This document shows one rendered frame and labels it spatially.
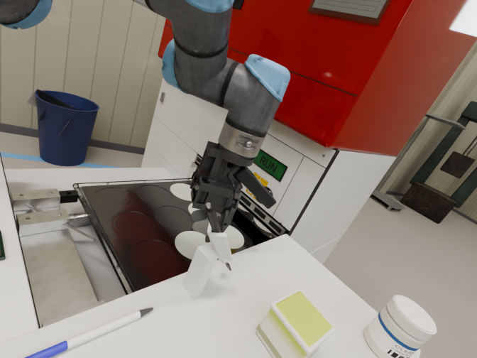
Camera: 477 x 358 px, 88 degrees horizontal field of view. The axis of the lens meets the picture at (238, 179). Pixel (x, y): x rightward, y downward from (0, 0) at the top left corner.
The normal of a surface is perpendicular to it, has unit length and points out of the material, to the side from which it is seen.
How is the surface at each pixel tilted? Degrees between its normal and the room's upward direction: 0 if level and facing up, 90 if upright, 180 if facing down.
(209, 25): 125
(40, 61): 90
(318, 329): 0
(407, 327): 90
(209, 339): 0
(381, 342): 90
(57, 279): 0
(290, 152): 90
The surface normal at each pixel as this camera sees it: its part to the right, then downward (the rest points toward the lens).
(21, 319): 0.36, -0.85
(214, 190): 0.23, 0.47
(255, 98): -0.15, 0.35
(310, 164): -0.67, 0.04
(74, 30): 0.42, 0.51
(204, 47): 0.09, 0.95
